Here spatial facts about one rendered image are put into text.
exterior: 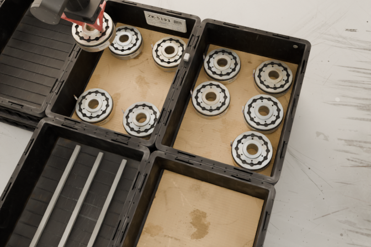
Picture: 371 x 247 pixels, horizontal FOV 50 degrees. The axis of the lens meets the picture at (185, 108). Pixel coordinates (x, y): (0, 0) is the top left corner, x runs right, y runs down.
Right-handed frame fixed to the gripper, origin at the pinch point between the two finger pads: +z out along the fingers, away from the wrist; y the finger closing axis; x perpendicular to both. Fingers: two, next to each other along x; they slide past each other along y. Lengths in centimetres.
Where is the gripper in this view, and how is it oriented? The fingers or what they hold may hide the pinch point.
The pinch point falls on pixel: (90, 24)
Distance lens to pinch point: 100.5
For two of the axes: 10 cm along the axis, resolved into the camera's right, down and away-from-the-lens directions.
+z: 1.1, 3.8, 9.2
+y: 9.3, 2.8, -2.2
